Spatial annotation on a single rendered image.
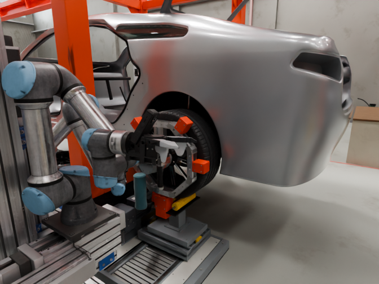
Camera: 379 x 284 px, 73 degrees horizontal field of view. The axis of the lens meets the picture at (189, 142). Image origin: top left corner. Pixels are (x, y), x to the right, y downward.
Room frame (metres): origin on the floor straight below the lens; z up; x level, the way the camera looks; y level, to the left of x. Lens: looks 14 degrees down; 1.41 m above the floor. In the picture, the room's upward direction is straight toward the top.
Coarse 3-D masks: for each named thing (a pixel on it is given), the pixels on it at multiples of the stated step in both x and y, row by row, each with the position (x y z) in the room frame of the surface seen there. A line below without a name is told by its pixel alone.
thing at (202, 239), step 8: (144, 232) 1.89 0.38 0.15; (208, 232) 1.88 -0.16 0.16; (144, 240) 1.84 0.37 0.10; (152, 240) 1.79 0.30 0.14; (160, 240) 1.75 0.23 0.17; (168, 240) 1.77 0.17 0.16; (200, 240) 1.77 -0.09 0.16; (160, 248) 1.75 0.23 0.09; (168, 248) 1.71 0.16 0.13; (176, 248) 1.66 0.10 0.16; (184, 248) 1.68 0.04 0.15; (192, 248) 1.67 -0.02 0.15; (184, 256) 1.62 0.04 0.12
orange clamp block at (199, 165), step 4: (196, 160) 1.59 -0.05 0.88; (200, 160) 1.59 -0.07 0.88; (204, 160) 1.59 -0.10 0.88; (192, 164) 1.56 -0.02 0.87; (196, 164) 1.54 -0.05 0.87; (200, 164) 1.53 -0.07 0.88; (204, 164) 1.52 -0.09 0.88; (208, 164) 1.56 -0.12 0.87; (192, 168) 1.56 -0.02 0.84; (196, 168) 1.54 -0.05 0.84; (200, 168) 1.53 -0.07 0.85; (204, 168) 1.52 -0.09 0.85; (208, 168) 1.56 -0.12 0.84; (200, 172) 1.53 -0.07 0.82; (204, 172) 1.52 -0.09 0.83
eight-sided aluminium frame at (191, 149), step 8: (160, 120) 1.77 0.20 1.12; (184, 136) 1.65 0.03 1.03; (192, 144) 1.61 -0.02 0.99; (192, 152) 1.57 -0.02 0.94; (192, 160) 1.57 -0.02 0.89; (136, 168) 1.84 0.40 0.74; (192, 176) 1.57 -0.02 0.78; (152, 184) 1.79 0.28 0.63; (184, 184) 1.60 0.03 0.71; (160, 192) 1.71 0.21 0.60; (168, 192) 1.67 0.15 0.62; (176, 192) 1.63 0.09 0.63
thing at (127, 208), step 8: (128, 200) 1.93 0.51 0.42; (120, 208) 1.82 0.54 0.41; (128, 208) 1.82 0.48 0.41; (128, 216) 1.77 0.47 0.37; (136, 216) 1.88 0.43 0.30; (128, 224) 1.77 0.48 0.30; (136, 224) 2.01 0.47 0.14; (128, 232) 1.98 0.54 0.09; (136, 232) 1.98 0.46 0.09; (128, 240) 1.87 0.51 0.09
